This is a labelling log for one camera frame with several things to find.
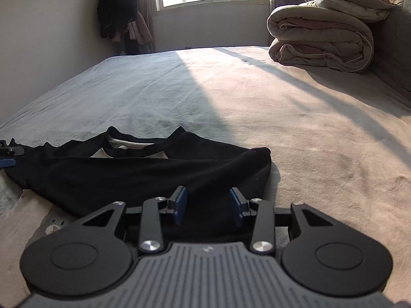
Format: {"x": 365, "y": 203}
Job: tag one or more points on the beige shirt with black sleeves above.
{"x": 144, "y": 166}

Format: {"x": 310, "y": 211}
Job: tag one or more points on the flat cream pillow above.
{"x": 353, "y": 9}

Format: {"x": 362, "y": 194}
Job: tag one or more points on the hanging pink garment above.
{"x": 139, "y": 30}

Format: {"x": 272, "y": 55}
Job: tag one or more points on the folded beige quilt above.
{"x": 321, "y": 38}

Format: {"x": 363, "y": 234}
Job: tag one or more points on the bed with grey sheet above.
{"x": 289, "y": 118}

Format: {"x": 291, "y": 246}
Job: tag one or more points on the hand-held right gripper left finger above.
{"x": 179, "y": 205}

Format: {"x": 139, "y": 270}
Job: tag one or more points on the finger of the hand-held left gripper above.
{"x": 6, "y": 163}
{"x": 11, "y": 149}

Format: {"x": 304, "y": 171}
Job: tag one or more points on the grey padded headboard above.
{"x": 391, "y": 54}

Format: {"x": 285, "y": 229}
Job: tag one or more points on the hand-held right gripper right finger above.
{"x": 237, "y": 207}

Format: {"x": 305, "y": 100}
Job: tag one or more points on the hanging dark clothes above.
{"x": 117, "y": 3}

